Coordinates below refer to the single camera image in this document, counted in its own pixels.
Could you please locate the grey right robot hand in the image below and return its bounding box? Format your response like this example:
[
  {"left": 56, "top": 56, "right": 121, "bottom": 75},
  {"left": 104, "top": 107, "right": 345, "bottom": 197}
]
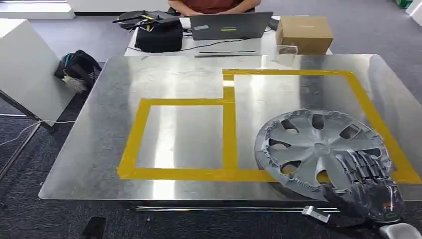
[{"left": 321, "top": 149, "right": 405, "bottom": 223}]

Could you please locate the silver wheel hubcap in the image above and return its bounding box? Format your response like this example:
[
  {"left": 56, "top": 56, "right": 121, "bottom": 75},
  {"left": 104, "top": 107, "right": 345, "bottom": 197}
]
[{"left": 254, "top": 109, "right": 393, "bottom": 201}]

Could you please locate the yellow tape outline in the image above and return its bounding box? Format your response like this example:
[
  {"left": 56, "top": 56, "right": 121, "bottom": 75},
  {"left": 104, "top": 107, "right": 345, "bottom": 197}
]
[{"left": 116, "top": 68, "right": 422, "bottom": 185}]

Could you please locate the brown cardboard box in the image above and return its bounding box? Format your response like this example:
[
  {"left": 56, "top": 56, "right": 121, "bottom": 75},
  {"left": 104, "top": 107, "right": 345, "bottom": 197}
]
[{"left": 275, "top": 15, "right": 334, "bottom": 55}]

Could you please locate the grey laptop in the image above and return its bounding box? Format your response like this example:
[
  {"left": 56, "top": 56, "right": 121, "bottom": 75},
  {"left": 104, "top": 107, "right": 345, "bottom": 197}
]
[{"left": 189, "top": 11, "right": 274, "bottom": 41}]

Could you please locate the person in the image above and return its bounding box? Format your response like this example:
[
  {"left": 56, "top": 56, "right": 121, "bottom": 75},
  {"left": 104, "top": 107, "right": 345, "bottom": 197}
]
[{"left": 168, "top": 0, "right": 262, "bottom": 16}]

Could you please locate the black bag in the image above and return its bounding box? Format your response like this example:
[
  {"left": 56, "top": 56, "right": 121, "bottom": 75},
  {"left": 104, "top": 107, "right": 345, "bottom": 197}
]
[{"left": 135, "top": 19, "right": 184, "bottom": 54}]

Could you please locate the black robot foot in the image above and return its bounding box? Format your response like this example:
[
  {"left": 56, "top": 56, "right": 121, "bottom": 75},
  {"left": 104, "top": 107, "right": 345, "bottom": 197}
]
[{"left": 82, "top": 217, "right": 107, "bottom": 239}]

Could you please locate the black backpack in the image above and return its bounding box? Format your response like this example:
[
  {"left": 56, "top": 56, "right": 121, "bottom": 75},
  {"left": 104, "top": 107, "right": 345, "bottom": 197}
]
[{"left": 54, "top": 49, "right": 103, "bottom": 94}]

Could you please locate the white panel board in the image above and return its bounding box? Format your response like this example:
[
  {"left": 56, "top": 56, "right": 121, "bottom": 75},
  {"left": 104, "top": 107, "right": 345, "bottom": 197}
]
[{"left": 0, "top": 18, "right": 77, "bottom": 134}]

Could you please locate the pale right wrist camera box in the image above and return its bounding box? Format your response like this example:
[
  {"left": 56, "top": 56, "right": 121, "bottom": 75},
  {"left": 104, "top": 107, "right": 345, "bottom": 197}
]
[{"left": 301, "top": 206, "right": 331, "bottom": 224}]

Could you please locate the black cable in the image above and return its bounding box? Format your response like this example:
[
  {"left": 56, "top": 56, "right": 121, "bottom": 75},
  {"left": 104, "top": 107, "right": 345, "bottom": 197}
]
[{"left": 125, "top": 38, "right": 249, "bottom": 54}]

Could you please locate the white cable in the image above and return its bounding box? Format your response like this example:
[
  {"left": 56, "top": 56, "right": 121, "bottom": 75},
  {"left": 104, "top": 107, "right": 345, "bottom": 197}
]
[{"left": 0, "top": 119, "right": 77, "bottom": 148}]

